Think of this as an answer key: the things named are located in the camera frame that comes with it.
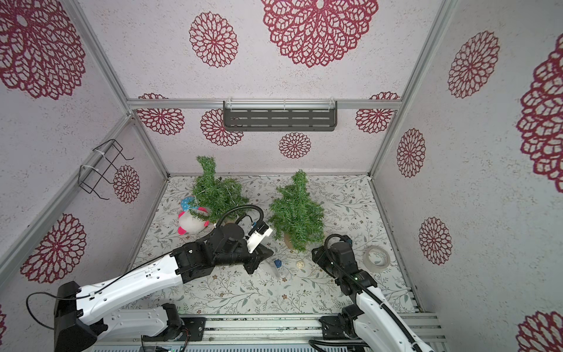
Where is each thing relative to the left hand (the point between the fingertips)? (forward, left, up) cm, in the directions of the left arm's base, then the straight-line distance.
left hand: (270, 255), depth 70 cm
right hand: (+6, -16, -13) cm, 22 cm away
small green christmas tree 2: (+12, -9, +3) cm, 15 cm away
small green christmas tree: (+20, +21, +4) cm, 29 cm away
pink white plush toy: (+15, +30, -3) cm, 34 cm away
